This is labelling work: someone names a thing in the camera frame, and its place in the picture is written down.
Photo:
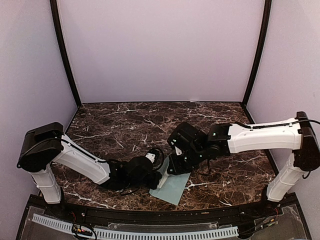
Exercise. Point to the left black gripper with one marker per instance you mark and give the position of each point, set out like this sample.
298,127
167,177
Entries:
157,176

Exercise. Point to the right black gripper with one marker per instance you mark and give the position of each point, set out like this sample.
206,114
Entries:
177,169

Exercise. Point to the beige ornate letter paper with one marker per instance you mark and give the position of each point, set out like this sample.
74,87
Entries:
163,180

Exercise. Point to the teal green envelope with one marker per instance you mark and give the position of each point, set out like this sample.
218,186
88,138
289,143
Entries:
173,188

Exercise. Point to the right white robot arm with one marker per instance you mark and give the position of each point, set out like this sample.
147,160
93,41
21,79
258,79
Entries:
192,146

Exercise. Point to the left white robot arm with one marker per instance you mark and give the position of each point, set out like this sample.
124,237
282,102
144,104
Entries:
48,144

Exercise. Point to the grey slotted cable duct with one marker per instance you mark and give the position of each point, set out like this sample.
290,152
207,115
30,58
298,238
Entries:
118,231

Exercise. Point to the black front table rail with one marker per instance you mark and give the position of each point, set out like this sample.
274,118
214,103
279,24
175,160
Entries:
240,214

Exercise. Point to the right black frame post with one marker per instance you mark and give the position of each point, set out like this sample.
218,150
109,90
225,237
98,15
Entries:
258,53

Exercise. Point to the black frame post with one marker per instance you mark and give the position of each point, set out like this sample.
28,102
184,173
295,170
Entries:
63,52
258,53

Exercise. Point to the left black frame post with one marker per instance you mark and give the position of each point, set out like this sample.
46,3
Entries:
63,52

